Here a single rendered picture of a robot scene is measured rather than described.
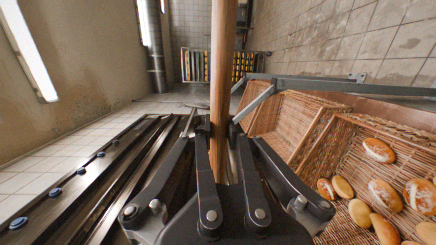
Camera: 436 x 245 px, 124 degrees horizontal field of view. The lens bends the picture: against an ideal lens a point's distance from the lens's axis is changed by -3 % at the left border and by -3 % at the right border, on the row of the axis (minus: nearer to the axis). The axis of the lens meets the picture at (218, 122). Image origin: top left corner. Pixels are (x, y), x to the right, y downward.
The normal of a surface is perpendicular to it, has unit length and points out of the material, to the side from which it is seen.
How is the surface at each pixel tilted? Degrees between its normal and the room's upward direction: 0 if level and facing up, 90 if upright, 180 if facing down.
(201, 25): 90
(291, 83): 90
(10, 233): 90
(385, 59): 0
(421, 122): 0
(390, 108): 0
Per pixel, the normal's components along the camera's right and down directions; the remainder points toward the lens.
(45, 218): 0.04, -0.91
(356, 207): -0.58, -0.25
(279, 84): 0.05, 0.41
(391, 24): -1.00, -0.01
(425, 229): -0.61, -0.79
